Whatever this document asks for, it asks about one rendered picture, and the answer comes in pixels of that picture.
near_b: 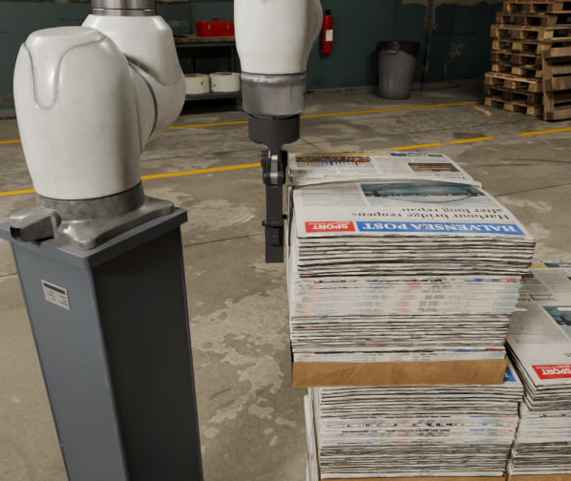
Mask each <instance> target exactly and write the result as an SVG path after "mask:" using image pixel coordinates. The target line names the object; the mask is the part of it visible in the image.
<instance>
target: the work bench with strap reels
mask: <svg viewBox="0 0 571 481"><path fill-rule="evenodd" d="M210 20H219V19H210ZM210 20H209V21H197V23H196V31H197V34H187V35H188V37H181V38H177V37H174V42H175V47H176V48H184V47H214V46H233V59H234V72H233V73H219V72H217V73H211V74H210V75H207V74H199V73H193V74H184V78H185V84H186V95H185V100H184V101H187V100H202V99H216V98H230V97H235V104H233V105H235V106H241V104H240V97H243V87H242V75H241V74H240V73H239V63H238V51H237V46H236V37H235V33H234V23H233V22H232V21H230V20H223V21H210Z"/></svg>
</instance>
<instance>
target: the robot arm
mask: <svg viewBox="0 0 571 481"><path fill-rule="evenodd" d="M92 7H93V14H90V15H89V16H88V17H87V19H86V20H85V21H84V23H83V24H82V26H81V27H58V28H49V29H44V30H40V31H35V32H33V33H31V34H30V36H29V37H28V39H27V41H26V42H24V43H23V44H22V46H21V48H20V51H19V54H18V56H17V60H16V64H15V69H14V77H13V95H14V103H15V110H16V116H17V122H18V128H19V133H20V137H21V141H22V146H23V150H24V154H25V158H26V161H27V165H28V168H29V171H30V174H31V177H32V183H33V187H34V191H35V198H36V205H35V206H33V207H31V208H28V209H25V210H22V211H19V212H16V213H13V214H11V215H10V217H9V219H10V223H11V228H10V230H11V236H12V237H13V238H14V239H15V241H17V242H27V241H36V240H40V239H45V238H48V237H51V238H54V239H57V240H60V241H65V242H67V243H69V244H71V245H72V246H73V247H74V248H76V249H77V250H92V249H95V248H97V247H98V246H99V245H101V244H102V243H103V242H105V241H107V240H109V239H111V238H114V237H116V236H118V235H120V234H123V233H125V232H127V231H129V230H131V229H134V228H136V227H138V226H140V225H142V224H144V223H146V222H148V221H150V220H154V219H156V218H159V217H163V216H166V215H170V214H172V213H174V203H173V202H172V201H170V200H166V199H156V198H152V197H148V196H146V195H144V191H143V186H142V182H141V175H140V155H141V154H142V152H143V150H144V147H145V144H146V143H148V142H150V141H152V140H153V139H155V138H156V137H158V136H159V135H161V134H162V133H163V132H164V131H166V130H167V129H168V128H169V127H170V126H171V125H172V124H173V123H174V121H175V120H176V119H177V118H178V116H179V114H180V112H181V110H182V107H183V104H184V100H185V95H186V84H185V78H184V75H183V72H182V69H181V67H180V63H179V60H178V55H177V51H176V47H175V42H174V37H173V33H172V30H171V28H170V27H169V25H168V24H167V23H166V22H165V21H164V19H163V18H162V17H161V16H160V15H155V2H154V0H92ZM234 23H235V37H236V46H237V51H238V54H239V57H240V60H241V66H242V83H243V109H244V110H245V111H246V112H248V113H249V114H248V137H249V139H250V140H251V141H253V142H255V143H258V144H261V143H262V144H264V145H265V146H266V150H262V152H261V166H262V167H263V183H264V184H265V196H266V208H265V209H266V214H265V216H266V220H262V226H264V235H265V262H266V263H284V230H285V223H284V220H286V215H285V214H283V185H284V184H285V183H286V167H287V161H288V157H287V150H283V149H282V146H283V145H284V144H290V143H293V142H296V141H297V140H298V139H299V138H300V114H299V113H300V112H302V111H303V110H304V109H305V108H304V97H305V96H304V94H305V93H306V80H307V75H306V71H307V59H308V55H309V53H310V51H311V49H312V46H313V44H314V42H315V41H316V39H317V37H318V35H319V33H320V31H321V28H322V25H323V10H322V6H321V3H320V1H319V0H234ZM282 164H283V169H282Z"/></svg>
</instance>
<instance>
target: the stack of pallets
mask: <svg viewBox="0 0 571 481"><path fill-rule="evenodd" d="M518 4H523V7H522V10H517V5H518ZM496 16H497V20H496V22H495V24H497V25H491V33H490V37H492V41H493V46H492V47H491V49H492V54H491V59H490V60H491V61H492V64H493V67H492V70H491V72H490V73H485V81H484V89H483V94H482V95H485V104H484V106H486V107H496V106H504V108H503V109H502V110H503V111H507V112H518V111H527V113H526V115H529V116H539V115H543V114H542V112H541V109H542V108H544V105H542V96H543V93H542V92H541V80H542V75H541V71H542V64H540V53H539V51H542V50H547V49H549V48H562V45H563V44H562V43H569V44H568V46H564V47H571V22H567V16H568V17H571V0H503V9H502V11H497V13H496ZM510 16H516V17H517V20H516V22H509V19H510ZM540 17H542V19H541V21H539V18H540ZM504 30H512V34H504ZM559 30H567V33H566V34H559V33H558V31H559ZM532 31H538V32H536V33H532ZM505 42H513V46H508V47H505ZM505 54H511V57H508V58H504V55H505ZM504 66H508V67H513V68H512V69H509V70H504ZM526 77H533V78H526ZM499 78H503V79H505V80H500V81H498V79H499ZM497 90H500V91H503V92H497ZM498 101H500V103H497V102H498ZM520 106H521V107H520Z"/></svg>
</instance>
